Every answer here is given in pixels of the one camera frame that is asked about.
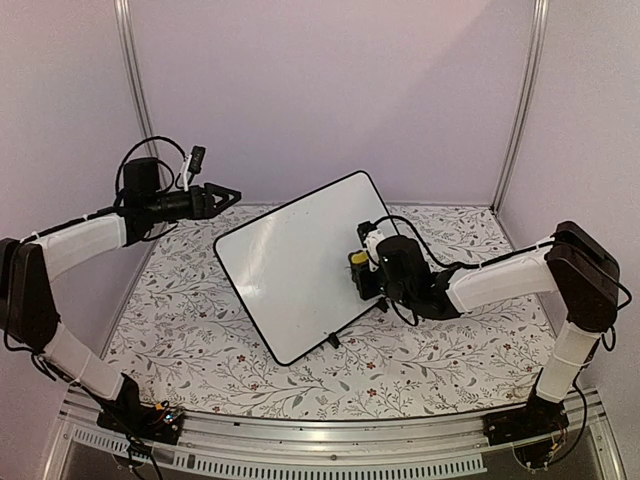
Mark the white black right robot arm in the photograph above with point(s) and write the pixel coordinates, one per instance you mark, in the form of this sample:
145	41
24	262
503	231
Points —
569	263

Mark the aluminium corner post left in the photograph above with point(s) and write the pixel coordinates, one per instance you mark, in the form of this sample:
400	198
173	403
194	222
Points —
132	67

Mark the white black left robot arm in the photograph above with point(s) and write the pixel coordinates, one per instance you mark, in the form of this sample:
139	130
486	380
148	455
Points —
61	287

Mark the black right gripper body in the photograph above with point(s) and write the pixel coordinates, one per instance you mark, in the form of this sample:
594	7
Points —
395	290

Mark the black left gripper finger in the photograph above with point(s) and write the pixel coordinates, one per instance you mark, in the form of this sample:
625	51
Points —
218	191
216	204

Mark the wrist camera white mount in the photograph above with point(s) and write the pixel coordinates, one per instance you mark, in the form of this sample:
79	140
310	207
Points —
370	236
192	166

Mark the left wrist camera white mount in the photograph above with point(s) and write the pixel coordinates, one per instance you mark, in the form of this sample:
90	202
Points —
192	166

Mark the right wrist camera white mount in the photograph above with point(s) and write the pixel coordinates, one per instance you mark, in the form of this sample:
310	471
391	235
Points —
370	236

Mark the aluminium corner post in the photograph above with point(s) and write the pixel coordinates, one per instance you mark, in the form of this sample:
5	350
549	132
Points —
132	67
533	59

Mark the aluminium corner post right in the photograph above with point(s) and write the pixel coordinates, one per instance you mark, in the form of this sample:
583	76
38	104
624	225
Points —
533	59

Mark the yellow black whiteboard eraser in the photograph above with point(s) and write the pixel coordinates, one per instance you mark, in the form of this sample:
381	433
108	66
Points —
358	261

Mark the white whiteboard black frame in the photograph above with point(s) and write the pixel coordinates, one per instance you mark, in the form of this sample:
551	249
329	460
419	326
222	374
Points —
290	270

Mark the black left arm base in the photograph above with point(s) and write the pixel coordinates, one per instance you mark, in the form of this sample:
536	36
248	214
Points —
127	415

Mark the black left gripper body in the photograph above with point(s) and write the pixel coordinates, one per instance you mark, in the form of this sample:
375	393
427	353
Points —
179	212

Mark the black whiteboard stand foot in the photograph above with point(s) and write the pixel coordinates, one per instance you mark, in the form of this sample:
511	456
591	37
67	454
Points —
333	340
382	305

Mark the aluminium front rail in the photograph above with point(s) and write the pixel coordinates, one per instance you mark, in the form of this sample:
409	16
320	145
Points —
228	447

